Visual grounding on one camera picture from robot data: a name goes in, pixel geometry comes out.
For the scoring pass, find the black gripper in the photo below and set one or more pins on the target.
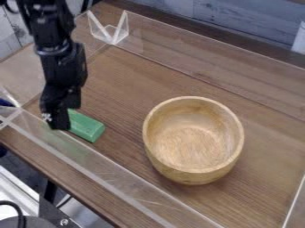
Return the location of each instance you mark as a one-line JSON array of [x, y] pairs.
[[64, 69]]

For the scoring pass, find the green rectangular block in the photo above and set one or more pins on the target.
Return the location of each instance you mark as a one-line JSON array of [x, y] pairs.
[[84, 126]]

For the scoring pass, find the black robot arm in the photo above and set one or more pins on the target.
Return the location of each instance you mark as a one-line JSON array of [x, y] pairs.
[[49, 24]]

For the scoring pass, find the brown wooden bowl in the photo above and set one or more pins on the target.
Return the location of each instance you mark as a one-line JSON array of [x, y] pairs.
[[194, 139]]

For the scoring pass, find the clear acrylic tray walls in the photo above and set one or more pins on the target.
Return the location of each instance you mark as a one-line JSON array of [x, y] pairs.
[[159, 63]]

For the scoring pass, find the white object at right edge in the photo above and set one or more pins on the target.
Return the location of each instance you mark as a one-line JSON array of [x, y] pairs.
[[298, 44]]

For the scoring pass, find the black metal bracket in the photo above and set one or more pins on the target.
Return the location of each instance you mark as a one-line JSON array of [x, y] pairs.
[[49, 213]]

